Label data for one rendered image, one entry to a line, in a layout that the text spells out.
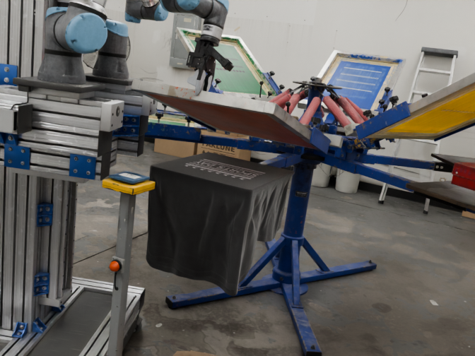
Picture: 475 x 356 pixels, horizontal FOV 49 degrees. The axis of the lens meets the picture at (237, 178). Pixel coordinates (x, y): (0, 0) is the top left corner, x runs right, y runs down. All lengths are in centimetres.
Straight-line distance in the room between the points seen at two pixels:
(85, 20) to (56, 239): 92
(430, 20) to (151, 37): 373
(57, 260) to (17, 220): 23
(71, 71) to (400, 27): 506
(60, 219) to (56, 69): 65
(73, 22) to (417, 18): 517
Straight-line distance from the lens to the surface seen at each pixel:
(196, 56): 190
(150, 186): 181
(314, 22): 666
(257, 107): 176
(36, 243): 218
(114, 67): 224
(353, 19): 654
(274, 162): 265
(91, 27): 165
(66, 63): 178
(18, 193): 212
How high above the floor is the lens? 142
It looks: 13 degrees down
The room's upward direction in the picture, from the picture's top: 8 degrees clockwise
